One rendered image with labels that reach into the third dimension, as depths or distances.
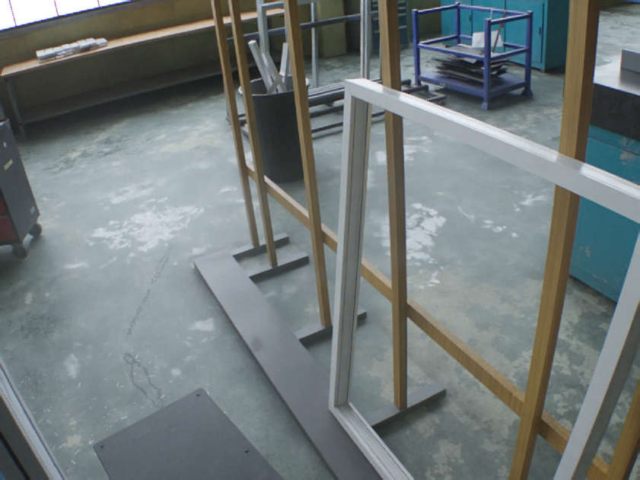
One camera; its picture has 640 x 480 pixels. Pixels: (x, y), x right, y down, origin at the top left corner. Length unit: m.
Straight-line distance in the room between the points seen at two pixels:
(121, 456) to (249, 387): 1.37
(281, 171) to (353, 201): 2.72
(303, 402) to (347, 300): 0.63
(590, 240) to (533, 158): 2.00
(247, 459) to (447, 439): 1.27
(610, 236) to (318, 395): 1.69
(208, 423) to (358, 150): 1.01
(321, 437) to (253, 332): 0.82
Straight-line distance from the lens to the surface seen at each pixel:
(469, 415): 2.63
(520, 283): 3.44
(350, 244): 2.08
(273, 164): 4.68
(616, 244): 3.15
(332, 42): 9.09
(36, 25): 8.19
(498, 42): 6.85
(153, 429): 1.58
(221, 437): 1.51
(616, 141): 2.99
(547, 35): 7.71
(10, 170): 4.50
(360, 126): 1.92
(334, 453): 2.42
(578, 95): 1.26
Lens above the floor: 1.96
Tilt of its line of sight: 30 degrees down
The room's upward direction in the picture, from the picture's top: 7 degrees counter-clockwise
